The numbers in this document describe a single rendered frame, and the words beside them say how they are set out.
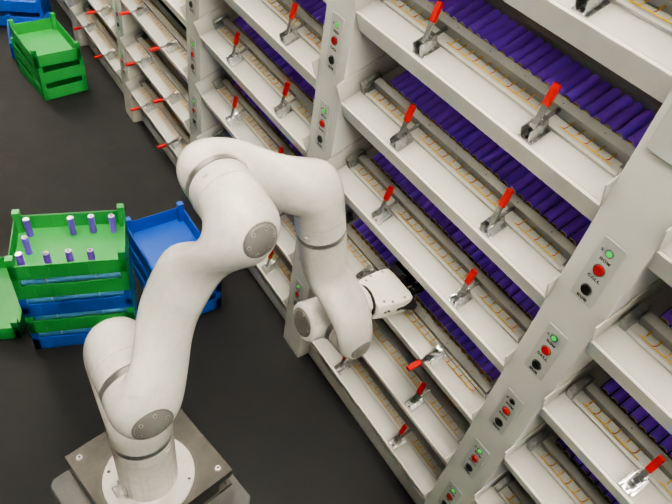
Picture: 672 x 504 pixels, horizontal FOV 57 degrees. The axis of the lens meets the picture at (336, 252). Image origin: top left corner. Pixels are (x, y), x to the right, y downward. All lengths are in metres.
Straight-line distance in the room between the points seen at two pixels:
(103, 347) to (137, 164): 1.64
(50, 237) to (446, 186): 1.21
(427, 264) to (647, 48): 0.64
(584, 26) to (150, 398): 0.83
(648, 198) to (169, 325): 0.71
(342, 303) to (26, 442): 1.10
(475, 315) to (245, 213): 0.57
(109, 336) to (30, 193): 1.55
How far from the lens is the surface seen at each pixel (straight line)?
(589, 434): 1.20
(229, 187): 0.89
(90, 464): 1.51
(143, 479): 1.35
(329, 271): 1.13
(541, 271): 1.10
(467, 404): 1.39
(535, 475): 1.36
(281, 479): 1.85
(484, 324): 1.25
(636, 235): 0.93
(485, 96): 1.07
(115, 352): 1.13
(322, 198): 0.99
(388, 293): 1.36
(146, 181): 2.63
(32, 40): 3.25
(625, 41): 0.89
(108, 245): 1.93
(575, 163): 0.99
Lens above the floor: 1.69
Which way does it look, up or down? 46 degrees down
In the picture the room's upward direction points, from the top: 11 degrees clockwise
